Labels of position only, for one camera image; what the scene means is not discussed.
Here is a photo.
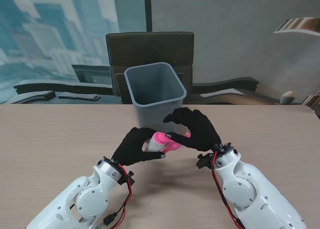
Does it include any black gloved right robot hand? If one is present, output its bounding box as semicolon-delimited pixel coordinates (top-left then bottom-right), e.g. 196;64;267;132
162;107;223;152

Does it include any dark brown office chair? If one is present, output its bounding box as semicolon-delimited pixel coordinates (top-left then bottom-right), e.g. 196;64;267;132
105;31;195;105

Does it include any white lint roll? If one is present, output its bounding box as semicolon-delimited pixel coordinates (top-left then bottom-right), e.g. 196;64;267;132
141;136;163;153

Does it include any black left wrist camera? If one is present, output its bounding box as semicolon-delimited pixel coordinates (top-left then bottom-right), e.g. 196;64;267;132
118;170;136;186

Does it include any red black left arm cable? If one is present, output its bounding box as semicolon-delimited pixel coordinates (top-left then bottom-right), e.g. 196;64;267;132
67;163;133;229

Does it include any black curved board stack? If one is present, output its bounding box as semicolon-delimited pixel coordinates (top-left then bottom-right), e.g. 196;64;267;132
12;79;114;95
191;76;260;94

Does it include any grey rounded object brown top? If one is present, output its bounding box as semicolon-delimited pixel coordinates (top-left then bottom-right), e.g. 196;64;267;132
279;90;297;105

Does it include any light grey sheet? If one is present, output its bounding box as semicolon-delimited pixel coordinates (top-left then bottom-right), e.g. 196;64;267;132
199;88;245;99

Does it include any dark grey back table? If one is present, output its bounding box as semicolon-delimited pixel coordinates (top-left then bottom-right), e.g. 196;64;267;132
4;87;305;105

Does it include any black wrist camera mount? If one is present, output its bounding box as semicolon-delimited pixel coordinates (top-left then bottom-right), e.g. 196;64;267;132
196;152;216;170

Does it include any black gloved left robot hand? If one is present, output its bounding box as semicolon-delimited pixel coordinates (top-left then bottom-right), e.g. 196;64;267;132
111;126;167;167

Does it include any curved wooden panel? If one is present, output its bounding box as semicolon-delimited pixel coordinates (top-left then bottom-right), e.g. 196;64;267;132
273;17;320;37

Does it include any grey plastic waste bin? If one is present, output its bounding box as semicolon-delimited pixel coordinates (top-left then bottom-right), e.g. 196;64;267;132
124;61;188;134

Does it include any small wooden furniture piece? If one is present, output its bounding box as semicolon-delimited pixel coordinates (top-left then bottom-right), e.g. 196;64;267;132
301;90;320;107

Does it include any red black right arm cable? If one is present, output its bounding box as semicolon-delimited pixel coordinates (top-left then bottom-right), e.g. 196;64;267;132
211;151;247;229

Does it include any black vertical window frame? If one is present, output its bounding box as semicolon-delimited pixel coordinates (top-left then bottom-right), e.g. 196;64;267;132
144;0;153;32

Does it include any dark grey sheet stack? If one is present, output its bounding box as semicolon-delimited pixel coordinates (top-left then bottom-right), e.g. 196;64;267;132
57;93;102;101

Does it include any red black arm cable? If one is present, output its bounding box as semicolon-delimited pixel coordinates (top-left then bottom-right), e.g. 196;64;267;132
67;163;133;229
211;151;247;229

